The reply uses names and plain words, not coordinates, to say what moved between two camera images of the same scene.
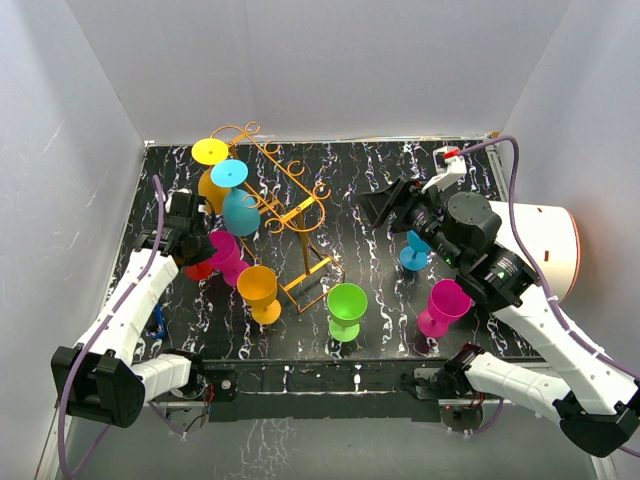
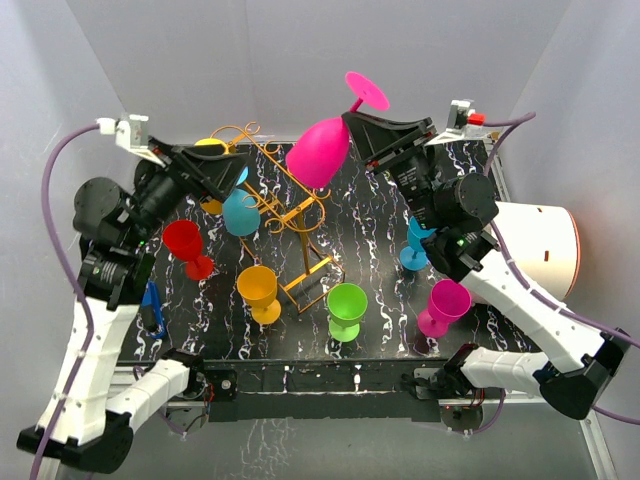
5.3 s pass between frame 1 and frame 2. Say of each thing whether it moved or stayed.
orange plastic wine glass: stayed
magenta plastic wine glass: moved
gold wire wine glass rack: stayed
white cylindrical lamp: stayed
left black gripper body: moved
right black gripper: moved
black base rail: stayed
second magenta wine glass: stayed
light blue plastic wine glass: stayed
